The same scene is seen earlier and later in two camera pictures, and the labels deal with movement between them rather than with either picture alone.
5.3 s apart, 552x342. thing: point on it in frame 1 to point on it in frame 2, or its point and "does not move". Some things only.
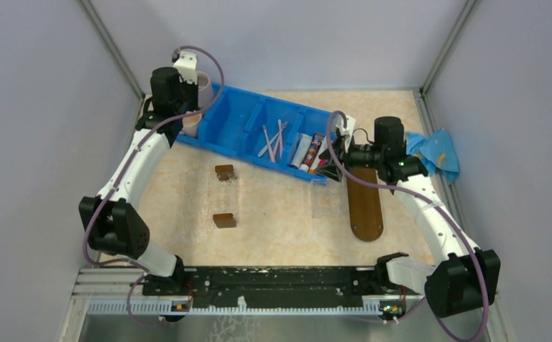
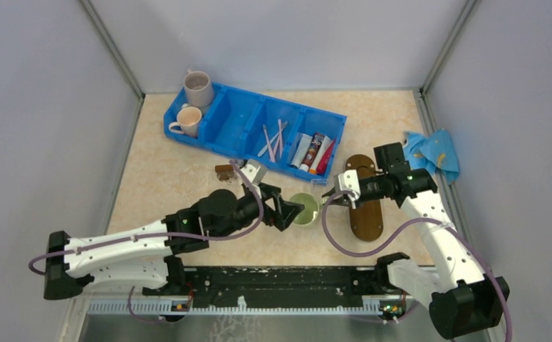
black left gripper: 194,87 to 288,209
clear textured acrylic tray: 326,198 does not move
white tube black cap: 303,145 does not move
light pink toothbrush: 280,139 does not move
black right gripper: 330,170 to 343,200
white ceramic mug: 190,125 does not move
